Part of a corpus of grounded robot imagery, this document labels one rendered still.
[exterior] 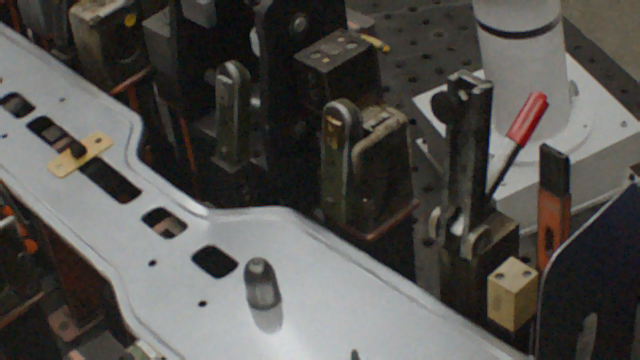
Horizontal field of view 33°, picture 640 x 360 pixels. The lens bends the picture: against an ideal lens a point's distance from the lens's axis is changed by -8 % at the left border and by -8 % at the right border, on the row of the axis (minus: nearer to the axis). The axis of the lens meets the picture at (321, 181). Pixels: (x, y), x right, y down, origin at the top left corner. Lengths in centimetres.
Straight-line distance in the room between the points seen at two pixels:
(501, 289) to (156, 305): 34
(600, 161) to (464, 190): 58
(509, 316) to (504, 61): 54
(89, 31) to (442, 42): 73
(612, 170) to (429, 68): 44
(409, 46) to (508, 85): 47
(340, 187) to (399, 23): 88
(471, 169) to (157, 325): 34
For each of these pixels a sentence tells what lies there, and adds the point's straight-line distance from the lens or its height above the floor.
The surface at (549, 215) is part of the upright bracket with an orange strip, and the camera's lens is 96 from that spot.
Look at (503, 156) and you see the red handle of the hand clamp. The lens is 106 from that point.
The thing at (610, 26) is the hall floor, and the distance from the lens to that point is 332.
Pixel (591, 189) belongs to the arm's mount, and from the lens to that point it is 160.
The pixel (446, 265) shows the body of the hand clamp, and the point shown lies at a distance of 109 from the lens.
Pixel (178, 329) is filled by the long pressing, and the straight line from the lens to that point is 109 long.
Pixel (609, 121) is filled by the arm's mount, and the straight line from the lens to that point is 161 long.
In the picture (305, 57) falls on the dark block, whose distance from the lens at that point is 119.
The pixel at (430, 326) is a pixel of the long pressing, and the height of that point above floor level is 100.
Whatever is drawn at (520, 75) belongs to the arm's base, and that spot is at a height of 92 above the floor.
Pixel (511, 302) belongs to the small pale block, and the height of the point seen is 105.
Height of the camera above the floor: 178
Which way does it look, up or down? 40 degrees down
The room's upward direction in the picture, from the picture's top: 9 degrees counter-clockwise
